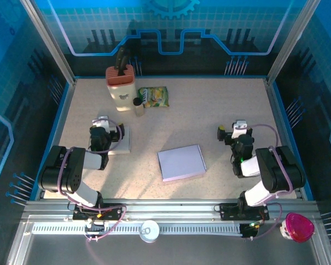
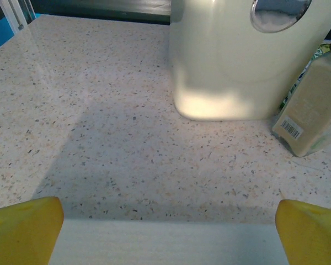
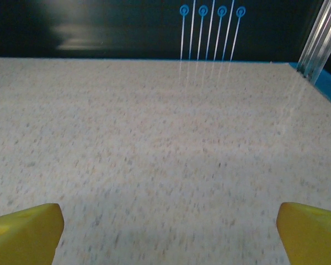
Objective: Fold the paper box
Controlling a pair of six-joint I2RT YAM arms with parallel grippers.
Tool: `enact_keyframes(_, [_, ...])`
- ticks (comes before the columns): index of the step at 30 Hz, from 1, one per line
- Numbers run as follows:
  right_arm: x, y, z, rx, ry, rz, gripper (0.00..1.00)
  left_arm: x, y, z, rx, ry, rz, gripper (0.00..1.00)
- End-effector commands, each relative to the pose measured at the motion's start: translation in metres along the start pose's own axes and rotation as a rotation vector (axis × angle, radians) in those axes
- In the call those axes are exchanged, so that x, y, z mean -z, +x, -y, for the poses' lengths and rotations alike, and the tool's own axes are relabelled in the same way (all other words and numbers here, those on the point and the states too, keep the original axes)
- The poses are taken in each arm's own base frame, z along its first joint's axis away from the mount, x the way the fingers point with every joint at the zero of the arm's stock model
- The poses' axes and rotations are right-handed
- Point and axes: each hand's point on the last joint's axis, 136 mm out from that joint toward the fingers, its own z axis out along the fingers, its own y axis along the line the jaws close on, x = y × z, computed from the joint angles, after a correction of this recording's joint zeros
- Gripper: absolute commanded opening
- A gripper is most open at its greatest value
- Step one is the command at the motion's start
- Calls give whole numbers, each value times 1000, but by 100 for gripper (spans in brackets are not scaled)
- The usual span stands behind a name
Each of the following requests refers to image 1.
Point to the white paper box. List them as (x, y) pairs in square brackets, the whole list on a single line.
[(122, 147), (180, 163)]

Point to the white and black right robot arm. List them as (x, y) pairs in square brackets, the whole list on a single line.
[(273, 171)]

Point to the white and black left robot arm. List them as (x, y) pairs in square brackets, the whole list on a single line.
[(80, 168)]

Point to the small bottle with black cap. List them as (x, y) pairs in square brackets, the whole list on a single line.
[(139, 110)]

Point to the cream knife block, brown top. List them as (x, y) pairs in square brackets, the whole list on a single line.
[(124, 94)]

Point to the yellow green snack bag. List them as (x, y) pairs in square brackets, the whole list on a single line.
[(155, 96)]

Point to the container with pink lid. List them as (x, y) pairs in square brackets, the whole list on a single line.
[(299, 227)]

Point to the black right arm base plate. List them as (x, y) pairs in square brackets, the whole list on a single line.
[(227, 211)]

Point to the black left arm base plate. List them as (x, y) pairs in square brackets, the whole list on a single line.
[(114, 208)]

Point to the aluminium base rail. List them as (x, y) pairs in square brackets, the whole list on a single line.
[(168, 207)]

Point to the aluminium frame post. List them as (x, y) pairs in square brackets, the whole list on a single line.
[(50, 41), (291, 41)]

